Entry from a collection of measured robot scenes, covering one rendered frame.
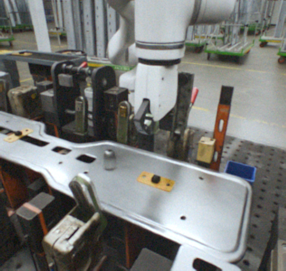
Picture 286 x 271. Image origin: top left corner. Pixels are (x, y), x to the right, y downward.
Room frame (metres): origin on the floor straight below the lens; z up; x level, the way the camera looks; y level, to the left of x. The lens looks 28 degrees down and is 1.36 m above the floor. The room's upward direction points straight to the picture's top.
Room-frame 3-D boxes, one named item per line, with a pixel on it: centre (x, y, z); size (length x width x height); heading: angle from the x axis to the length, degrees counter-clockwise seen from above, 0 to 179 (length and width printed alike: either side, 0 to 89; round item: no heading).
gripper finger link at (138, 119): (0.38, -0.01, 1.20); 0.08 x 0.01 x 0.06; 152
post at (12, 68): (1.16, 0.66, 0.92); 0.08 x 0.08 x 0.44; 63
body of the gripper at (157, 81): (0.42, -0.03, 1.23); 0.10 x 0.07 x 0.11; 152
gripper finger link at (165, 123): (0.47, -0.06, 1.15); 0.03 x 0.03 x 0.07; 62
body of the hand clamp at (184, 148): (0.57, -0.11, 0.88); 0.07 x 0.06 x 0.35; 153
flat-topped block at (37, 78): (1.04, 0.43, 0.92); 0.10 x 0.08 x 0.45; 63
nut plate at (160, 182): (0.42, -0.03, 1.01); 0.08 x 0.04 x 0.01; 63
